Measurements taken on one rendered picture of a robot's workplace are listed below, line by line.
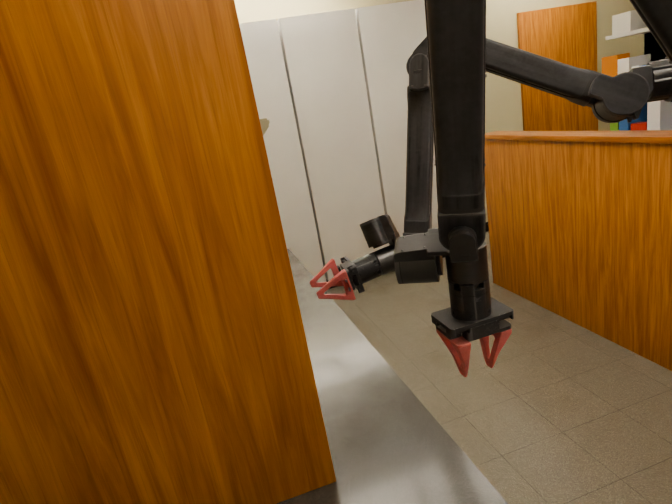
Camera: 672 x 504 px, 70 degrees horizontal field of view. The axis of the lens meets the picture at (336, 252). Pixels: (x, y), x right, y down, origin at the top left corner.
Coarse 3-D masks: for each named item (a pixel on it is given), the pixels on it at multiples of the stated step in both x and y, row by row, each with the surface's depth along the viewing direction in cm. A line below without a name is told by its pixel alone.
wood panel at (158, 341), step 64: (0, 0) 50; (64, 0) 52; (128, 0) 54; (192, 0) 56; (0, 64) 52; (64, 64) 53; (128, 64) 55; (192, 64) 57; (0, 128) 53; (64, 128) 55; (128, 128) 57; (192, 128) 59; (256, 128) 61; (0, 192) 55; (64, 192) 56; (128, 192) 58; (192, 192) 60; (256, 192) 63; (0, 256) 56; (64, 256) 58; (128, 256) 60; (192, 256) 62; (256, 256) 65; (0, 320) 58; (64, 320) 60; (128, 320) 62; (192, 320) 64; (256, 320) 67; (0, 384) 59; (64, 384) 62; (128, 384) 64; (192, 384) 66; (256, 384) 69; (0, 448) 61; (64, 448) 63; (128, 448) 66; (192, 448) 69; (256, 448) 72; (320, 448) 75
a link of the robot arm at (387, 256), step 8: (392, 240) 108; (384, 248) 108; (392, 248) 107; (376, 256) 107; (384, 256) 106; (392, 256) 106; (376, 264) 107; (384, 264) 106; (392, 264) 107; (384, 272) 107
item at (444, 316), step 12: (456, 288) 68; (468, 288) 66; (480, 288) 67; (456, 300) 68; (468, 300) 67; (480, 300) 67; (492, 300) 72; (444, 312) 71; (456, 312) 69; (468, 312) 67; (480, 312) 67; (492, 312) 69; (504, 312) 68; (444, 324) 68; (456, 324) 67; (468, 324) 67; (480, 324) 67
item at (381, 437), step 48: (336, 336) 126; (336, 384) 104; (384, 384) 101; (336, 432) 89; (384, 432) 86; (432, 432) 84; (336, 480) 77; (384, 480) 76; (432, 480) 74; (480, 480) 72
